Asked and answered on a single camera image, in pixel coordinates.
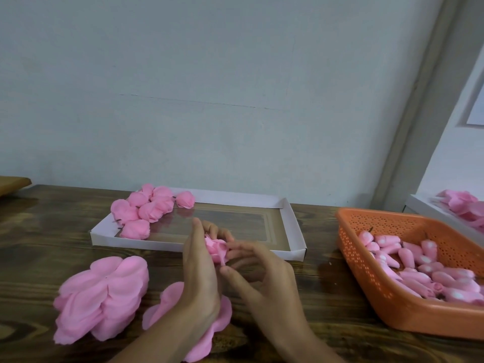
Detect pink petal flower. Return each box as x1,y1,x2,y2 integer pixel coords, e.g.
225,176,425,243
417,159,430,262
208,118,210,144
150,187,175,215

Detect white shallow tray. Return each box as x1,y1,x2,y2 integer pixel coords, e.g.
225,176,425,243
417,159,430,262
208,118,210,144
90,188,308,262

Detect group of finished pink roses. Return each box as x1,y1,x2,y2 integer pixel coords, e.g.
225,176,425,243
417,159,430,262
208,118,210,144
110,184,196,240

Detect orange plastic basket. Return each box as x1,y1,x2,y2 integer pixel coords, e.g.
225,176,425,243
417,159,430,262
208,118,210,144
336,208,484,341

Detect grey door frame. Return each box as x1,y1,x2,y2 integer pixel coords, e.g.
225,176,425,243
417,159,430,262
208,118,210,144
372,0,484,211

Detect pink rose buds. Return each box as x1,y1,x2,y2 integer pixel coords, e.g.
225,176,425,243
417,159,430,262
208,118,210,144
357,230,484,306

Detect person's right hand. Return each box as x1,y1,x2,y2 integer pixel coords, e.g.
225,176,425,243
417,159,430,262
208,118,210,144
219,239,305,352

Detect person's left hand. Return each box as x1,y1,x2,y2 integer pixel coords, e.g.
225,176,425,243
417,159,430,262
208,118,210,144
177,217,235,331

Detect stack of pink petals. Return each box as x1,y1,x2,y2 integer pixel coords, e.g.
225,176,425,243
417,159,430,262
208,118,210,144
142,281,234,363
53,255,150,345

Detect pile of pink petals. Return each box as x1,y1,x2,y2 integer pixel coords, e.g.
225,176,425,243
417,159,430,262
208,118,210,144
437,190,484,230

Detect white paper notice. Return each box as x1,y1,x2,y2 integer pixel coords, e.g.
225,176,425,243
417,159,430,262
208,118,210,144
465,83,484,127

